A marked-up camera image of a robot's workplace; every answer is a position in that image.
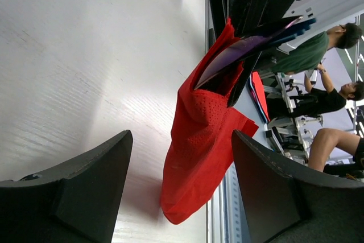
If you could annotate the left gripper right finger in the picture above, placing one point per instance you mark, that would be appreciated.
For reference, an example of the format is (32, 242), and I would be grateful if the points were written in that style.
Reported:
(285, 201)

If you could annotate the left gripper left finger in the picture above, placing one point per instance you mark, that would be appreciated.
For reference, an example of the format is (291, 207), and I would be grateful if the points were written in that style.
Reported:
(75, 201)

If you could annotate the iridescent purple spoon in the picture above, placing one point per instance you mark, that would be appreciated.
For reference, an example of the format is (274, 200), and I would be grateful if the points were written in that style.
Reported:
(257, 37)

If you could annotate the red paper napkin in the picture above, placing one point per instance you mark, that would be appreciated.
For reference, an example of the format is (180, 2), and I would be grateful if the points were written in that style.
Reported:
(200, 151)

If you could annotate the person in green shirt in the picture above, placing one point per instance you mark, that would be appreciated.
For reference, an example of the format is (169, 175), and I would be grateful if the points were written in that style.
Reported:
(309, 54)

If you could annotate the seated person bare legs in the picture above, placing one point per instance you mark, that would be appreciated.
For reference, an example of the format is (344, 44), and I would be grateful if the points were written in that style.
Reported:
(323, 144)

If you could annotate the person in black shirt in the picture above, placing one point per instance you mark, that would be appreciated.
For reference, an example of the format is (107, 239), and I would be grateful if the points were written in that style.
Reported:
(326, 101)

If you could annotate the aluminium front rail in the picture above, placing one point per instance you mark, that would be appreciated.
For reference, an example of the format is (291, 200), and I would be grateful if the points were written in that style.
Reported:
(225, 214)

